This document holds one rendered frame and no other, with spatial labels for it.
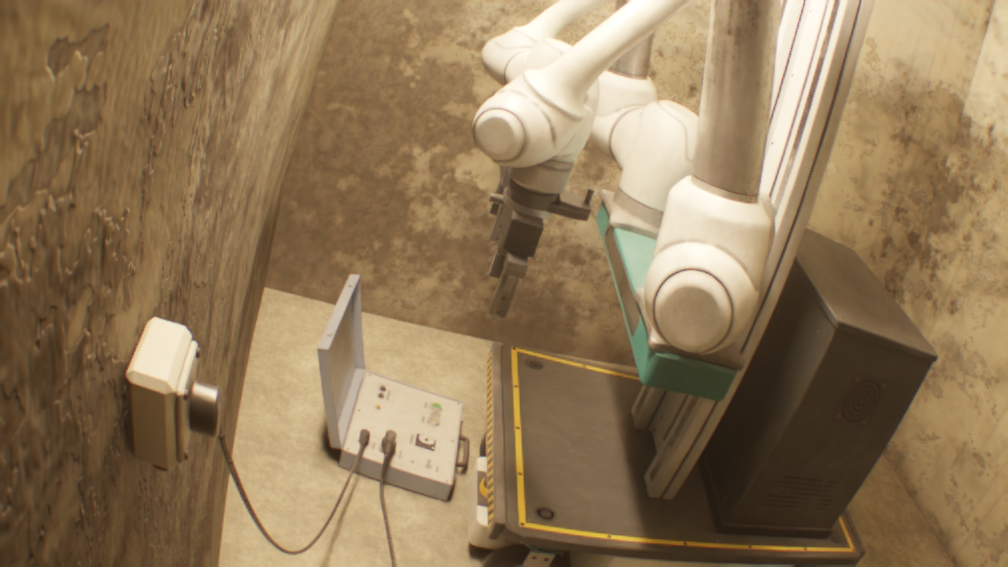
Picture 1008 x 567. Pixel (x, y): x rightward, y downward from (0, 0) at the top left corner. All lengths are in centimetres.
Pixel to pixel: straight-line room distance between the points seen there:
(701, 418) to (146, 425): 119
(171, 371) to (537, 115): 69
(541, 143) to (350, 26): 129
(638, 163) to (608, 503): 67
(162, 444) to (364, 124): 190
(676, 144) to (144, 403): 132
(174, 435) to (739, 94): 76
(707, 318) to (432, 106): 148
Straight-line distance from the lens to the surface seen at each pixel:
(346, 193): 239
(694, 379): 125
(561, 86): 106
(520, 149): 103
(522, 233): 124
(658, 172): 162
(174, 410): 49
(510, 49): 160
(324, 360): 173
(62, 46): 27
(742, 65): 98
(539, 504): 148
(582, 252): 253
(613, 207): 169
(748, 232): 99
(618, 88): 175
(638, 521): 153
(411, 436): 198
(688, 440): 153
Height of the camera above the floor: 123
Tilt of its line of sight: 24 degrees down
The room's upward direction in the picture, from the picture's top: 19 degrees clockwise
